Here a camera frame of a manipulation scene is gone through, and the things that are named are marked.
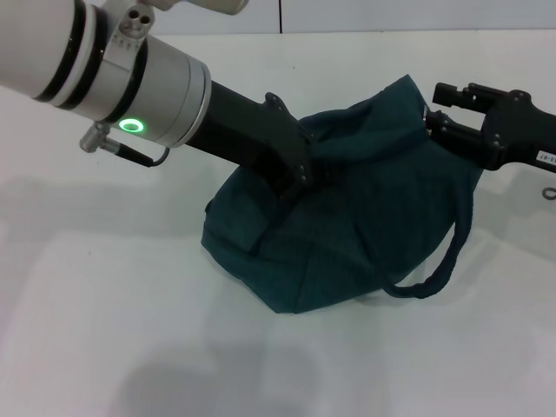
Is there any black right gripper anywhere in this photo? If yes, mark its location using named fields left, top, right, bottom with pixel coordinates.
left=427, top=81, right=556, bottom=175

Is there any dark teal insulated lunch bag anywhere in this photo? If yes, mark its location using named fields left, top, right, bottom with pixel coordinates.
left=201, top=73, right=486, bottom=316

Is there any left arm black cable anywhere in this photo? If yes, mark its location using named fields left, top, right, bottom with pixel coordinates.
left=78, top=122, right=171, bottom=169

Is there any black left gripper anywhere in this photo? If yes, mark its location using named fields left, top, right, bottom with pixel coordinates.
left=186, top=80, right=344, bottom=201

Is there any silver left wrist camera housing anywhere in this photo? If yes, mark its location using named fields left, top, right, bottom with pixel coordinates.
left=116, top=0, right=251, bottom=40

